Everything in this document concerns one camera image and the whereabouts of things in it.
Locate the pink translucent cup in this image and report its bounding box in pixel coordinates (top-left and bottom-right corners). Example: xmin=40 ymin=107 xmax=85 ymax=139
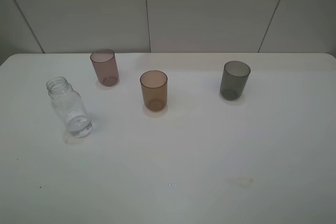
xmin=90 ymin=49 xmax=119 ymax=87

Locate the orange translucent cup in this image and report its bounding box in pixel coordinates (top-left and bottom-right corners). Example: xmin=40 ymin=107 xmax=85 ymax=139
xmin=140 ymin=70 xmax=168 ymax=112

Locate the grey translucent cup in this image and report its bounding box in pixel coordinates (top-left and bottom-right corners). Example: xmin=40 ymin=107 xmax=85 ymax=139
xmin=219 ymin=61 xmax=251 ymax=101

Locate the clear plastic water bottle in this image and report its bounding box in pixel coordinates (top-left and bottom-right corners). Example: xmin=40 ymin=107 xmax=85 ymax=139
xmin=46 ymin=77 xmax=93 ymax=138

